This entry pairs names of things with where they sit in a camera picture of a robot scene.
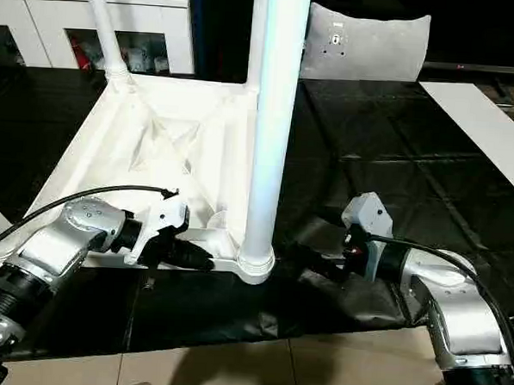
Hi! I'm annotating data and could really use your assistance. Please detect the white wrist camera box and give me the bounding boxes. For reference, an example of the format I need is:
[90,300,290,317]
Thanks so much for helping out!
[338,190,397,254]
[124,195,192,269]

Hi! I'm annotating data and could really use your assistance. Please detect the black work mat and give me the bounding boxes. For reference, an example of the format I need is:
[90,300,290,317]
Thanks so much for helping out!
[0,59,514,385]

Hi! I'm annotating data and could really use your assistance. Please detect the white cabinet with glass doors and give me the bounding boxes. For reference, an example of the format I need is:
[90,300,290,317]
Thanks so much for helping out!
[0,0,199,78]

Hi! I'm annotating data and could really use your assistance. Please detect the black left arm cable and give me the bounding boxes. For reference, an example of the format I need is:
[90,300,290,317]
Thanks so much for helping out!
[0,177,179,267]

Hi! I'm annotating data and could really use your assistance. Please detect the black screen stand foot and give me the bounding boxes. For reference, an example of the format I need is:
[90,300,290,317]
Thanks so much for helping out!
[487,77,514,109]

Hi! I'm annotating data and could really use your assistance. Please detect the white flat panel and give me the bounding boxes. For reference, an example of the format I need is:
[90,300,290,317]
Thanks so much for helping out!
[412,80,514,207]

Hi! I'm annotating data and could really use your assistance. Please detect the grey pillow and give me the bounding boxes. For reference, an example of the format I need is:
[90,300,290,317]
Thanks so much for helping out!
[300,1,433,86]

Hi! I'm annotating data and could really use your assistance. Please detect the small red bottle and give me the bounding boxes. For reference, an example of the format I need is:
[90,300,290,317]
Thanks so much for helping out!
[74,47,91,71]

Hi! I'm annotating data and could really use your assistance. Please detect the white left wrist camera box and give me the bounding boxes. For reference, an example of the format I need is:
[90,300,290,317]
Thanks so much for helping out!
[124,195,192,269]

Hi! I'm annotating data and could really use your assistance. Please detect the white plastic table top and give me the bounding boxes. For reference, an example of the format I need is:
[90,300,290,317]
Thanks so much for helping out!
[0,65,286,288]

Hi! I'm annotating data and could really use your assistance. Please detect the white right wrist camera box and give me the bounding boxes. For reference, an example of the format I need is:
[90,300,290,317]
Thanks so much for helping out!
[338,190,397,254]

